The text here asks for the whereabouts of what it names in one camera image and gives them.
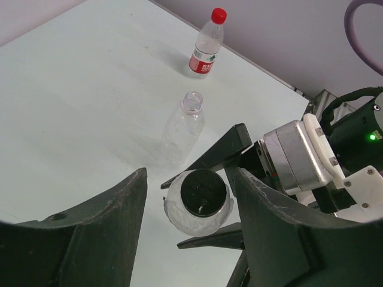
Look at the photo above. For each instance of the black bottle cap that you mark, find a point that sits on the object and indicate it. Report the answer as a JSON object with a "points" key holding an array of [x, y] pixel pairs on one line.
{"points": [[203, 193]]}

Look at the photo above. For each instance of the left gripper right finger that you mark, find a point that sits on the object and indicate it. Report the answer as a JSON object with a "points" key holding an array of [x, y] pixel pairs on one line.
{"points": [[289, 244]]}

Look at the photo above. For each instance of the clear bottle red label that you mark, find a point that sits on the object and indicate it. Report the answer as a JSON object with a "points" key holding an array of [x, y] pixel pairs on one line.
{"points": [[207, 45]]}

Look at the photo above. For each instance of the red bottle cap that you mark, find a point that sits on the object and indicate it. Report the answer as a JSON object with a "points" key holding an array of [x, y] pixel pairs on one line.
{"points": [[218, 16]]}

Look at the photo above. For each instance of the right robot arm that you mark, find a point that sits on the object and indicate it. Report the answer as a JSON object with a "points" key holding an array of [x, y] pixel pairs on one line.
{"points": [[352, 124]]}

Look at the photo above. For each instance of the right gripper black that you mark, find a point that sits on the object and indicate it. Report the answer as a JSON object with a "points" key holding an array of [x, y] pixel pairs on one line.
{"points": [[235, 149]]}

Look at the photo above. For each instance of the tall clear empty bottle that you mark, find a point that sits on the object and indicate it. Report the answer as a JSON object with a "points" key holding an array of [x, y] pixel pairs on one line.
{"points": [[182, 129]]}

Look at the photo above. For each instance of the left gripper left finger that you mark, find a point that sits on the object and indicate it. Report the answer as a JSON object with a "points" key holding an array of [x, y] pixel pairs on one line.
{"points": [[91, 244]]}

